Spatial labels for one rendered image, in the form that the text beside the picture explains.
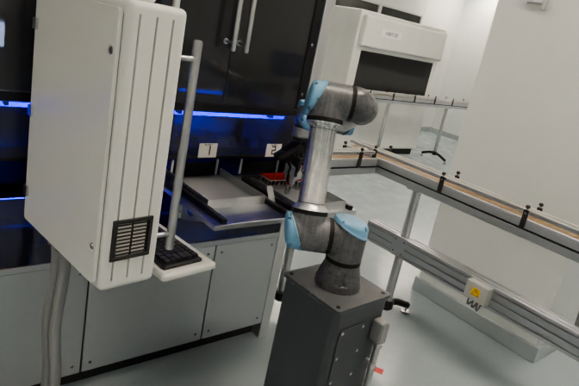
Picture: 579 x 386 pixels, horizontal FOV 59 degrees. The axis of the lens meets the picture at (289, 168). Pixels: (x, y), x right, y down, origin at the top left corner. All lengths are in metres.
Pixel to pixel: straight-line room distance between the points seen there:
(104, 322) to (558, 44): 2.66
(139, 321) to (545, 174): 2.26
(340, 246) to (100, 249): 0.70
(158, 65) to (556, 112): 2.37
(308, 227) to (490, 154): 1.95
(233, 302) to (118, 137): 1.42
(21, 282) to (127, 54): 1.04
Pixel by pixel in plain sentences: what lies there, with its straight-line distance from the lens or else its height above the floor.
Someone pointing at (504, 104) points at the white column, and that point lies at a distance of 3.31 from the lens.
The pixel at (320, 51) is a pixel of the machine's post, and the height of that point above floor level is 1.48.
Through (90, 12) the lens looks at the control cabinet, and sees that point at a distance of 1.39.
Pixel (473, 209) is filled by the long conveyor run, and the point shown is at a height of 0.87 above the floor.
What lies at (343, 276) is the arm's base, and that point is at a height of 0.85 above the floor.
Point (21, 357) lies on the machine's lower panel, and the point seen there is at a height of 0.23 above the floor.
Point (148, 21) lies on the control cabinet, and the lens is 1.29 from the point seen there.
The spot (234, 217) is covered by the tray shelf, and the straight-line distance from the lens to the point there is 1.84.
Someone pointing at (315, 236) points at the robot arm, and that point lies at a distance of 1.58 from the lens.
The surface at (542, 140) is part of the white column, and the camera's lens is 3.20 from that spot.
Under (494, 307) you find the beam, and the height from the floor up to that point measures 0.46.
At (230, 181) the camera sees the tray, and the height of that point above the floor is 0.89.
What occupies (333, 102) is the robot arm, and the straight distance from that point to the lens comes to 1.58.
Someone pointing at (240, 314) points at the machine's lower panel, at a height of 0.17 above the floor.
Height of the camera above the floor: 1.56
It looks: 15 degrees down
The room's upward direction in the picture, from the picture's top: 11 degrees clockwise
